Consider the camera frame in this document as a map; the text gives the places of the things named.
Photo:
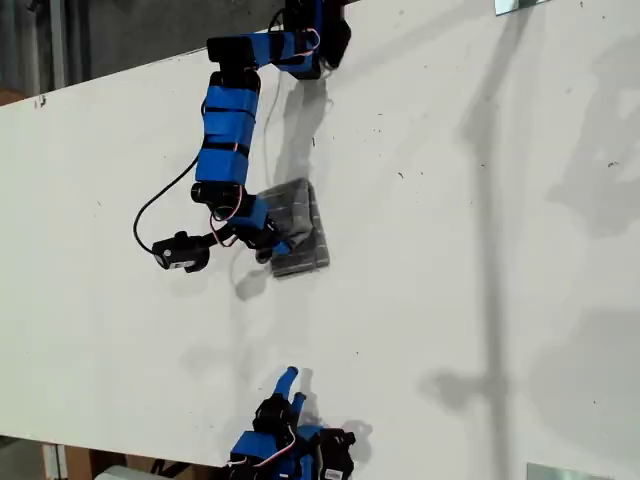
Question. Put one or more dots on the grey metal post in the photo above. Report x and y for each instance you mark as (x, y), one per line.
(57, 45)

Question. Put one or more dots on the shiny metal plate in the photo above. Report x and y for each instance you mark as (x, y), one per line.
(505, 6)

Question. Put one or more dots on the white plastic container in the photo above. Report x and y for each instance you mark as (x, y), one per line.
(120, 474)

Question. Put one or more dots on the grey striped square towel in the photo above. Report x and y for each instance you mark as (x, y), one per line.
(300, 210)

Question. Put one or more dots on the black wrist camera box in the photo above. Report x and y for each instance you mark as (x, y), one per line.
(177, 252)
(337, 450)

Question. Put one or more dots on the black camera stalk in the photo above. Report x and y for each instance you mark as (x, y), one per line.
(216, 239)

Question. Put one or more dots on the white upright strip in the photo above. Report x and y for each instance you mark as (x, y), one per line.
(52, 462)

